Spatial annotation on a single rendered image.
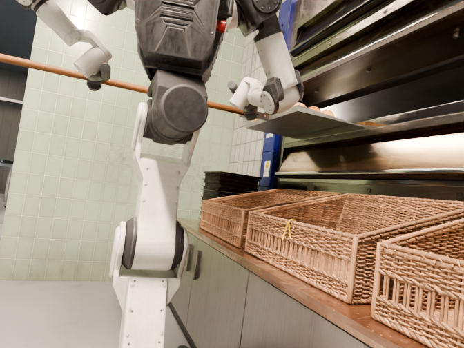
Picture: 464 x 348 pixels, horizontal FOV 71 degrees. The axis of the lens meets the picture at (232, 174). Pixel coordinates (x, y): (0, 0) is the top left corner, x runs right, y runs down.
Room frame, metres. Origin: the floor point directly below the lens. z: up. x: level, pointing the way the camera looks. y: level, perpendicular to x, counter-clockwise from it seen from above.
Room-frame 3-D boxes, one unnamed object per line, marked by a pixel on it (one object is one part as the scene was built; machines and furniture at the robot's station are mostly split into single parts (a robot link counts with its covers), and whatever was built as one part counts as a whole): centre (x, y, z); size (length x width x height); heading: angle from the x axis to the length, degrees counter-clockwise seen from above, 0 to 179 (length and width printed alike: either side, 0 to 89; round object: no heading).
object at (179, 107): (0.86, 0.18, 1.00); 0.28 x 0.13 x 0.18; 21
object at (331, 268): (1.07, -0.40, 0.72); 0.56 x 0.49 x 0.28; 22
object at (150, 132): (0.92, 0.20, 0.97); 0.14 x 0.13 x 0.12; 111
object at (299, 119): (1.70, -0.31, 1.19); 0.55 x 0.36 x 0.03; 22
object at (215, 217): (1.62, -0.18, 0.72); 0.56 x 0.49 x 0.28; 22
